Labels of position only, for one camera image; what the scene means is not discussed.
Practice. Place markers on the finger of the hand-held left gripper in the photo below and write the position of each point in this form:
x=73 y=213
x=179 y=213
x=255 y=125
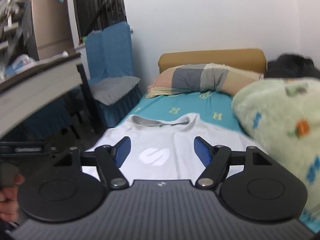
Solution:
x=35 y=149

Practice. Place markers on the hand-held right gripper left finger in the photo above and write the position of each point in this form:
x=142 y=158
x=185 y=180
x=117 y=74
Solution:
x=123 y=152

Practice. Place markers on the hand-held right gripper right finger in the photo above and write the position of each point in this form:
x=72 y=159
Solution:
x=202 y=152

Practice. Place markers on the white t-shirt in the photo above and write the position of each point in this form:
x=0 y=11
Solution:
x=160 y=140

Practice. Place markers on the person's left hand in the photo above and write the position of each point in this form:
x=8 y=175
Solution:
x=8 y=205

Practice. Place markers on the teal printed bed sheet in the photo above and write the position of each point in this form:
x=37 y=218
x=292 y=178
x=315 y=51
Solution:
x=190 y=107

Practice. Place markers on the grey desk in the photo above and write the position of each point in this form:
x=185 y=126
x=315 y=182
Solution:
x=37 y=87

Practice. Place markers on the grey cushion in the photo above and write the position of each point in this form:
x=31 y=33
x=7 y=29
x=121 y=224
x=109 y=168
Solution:
x=112 y=88

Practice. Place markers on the patchwork pillow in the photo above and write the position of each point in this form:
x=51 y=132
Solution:
x=200 y=78

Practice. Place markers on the green printed fleece blanket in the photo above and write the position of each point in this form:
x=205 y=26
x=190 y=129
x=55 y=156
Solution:
x=282 y=120

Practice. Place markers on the clear plastic bag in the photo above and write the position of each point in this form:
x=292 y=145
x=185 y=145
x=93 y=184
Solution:
x=23 y=60

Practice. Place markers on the blue covered chair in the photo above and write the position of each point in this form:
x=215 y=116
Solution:
x=110 y=55

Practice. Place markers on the black fuzzy cloth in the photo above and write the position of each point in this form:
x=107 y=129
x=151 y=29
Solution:
x=292 y=66

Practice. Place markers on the cardboard box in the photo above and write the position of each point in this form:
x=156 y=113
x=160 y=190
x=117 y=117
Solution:
x=51 y=25

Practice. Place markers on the cluttered metal shelf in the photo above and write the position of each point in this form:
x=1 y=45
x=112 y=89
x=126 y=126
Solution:
x=12 y=17

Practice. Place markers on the dark window grille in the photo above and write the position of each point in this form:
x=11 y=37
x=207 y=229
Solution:
x=100 y=5

